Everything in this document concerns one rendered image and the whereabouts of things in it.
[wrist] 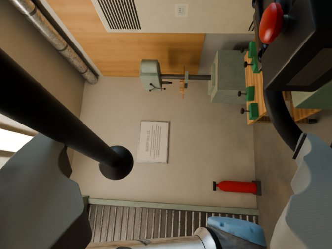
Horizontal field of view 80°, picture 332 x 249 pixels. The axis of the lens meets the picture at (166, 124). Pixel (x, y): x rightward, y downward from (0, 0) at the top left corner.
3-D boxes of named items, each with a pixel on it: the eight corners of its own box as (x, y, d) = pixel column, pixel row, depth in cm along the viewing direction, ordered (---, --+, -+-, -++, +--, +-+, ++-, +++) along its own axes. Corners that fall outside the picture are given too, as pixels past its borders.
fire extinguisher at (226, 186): (255, 181, 281) (212, 178, 285) (261, 181, 262) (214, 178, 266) (256, 194, 276) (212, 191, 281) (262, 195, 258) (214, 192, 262)
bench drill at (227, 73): (263, 71, 269) (147, 69, 280) (288, 44, 209) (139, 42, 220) (265, 105, 259) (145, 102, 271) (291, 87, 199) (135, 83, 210)
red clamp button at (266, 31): (267, 24, 18) (255, 24, 18) (283, -7, 15) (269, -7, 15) (270, 51, 17) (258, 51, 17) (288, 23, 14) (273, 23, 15)
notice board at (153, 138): (169, 121, 309) (140, 120, 312) (169, 121, 307) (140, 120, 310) (167, 163, 293) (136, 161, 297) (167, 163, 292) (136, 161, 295)
